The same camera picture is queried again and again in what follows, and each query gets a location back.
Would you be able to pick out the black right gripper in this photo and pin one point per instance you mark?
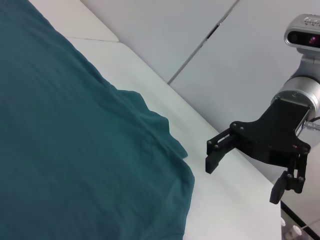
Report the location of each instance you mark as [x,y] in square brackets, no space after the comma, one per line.
[275,135]

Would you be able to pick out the blue cotton t-shirt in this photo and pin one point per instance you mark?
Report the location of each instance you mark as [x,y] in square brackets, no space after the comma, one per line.
[75,125]

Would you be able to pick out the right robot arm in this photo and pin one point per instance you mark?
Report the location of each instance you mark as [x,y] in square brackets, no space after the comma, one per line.
[305,90]

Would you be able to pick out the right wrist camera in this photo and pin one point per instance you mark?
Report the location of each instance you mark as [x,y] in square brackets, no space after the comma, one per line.
[300,37]

